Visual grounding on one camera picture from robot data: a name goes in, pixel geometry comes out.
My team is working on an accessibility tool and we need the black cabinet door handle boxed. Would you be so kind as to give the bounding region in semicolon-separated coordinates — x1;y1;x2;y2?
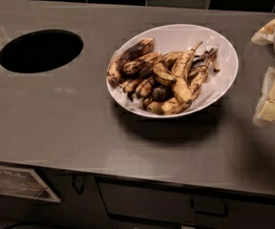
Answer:
71;175;85;196

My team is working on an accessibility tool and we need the white oval bowl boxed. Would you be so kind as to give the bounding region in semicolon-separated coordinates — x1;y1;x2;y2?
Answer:
105;23;240;119

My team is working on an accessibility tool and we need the black drawer handle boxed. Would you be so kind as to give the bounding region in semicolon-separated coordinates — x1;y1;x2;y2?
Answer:
190;198;228;218

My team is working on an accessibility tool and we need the dark grey drawer front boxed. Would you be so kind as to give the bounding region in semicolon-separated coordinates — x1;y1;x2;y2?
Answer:
97;178;275;229

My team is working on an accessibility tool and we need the framed sign on cabinet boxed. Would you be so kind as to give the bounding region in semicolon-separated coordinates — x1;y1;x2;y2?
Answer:
0;165;61;202

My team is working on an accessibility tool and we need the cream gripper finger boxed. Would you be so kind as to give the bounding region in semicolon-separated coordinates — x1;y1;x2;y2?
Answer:
251;18;275;46
253;67;275;127

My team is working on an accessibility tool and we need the long spotted banana centre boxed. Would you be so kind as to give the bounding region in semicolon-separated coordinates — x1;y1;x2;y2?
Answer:
172;41;202;104

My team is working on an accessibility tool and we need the banana at bowl front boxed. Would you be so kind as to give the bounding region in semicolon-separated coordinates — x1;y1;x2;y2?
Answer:
159;97;192;115

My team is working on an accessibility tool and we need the short curved banana centre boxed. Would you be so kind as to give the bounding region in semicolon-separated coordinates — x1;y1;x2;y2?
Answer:
154;61;177;86

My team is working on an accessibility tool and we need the small banana lower left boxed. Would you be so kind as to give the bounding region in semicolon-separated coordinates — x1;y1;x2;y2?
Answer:
136;76;156;98

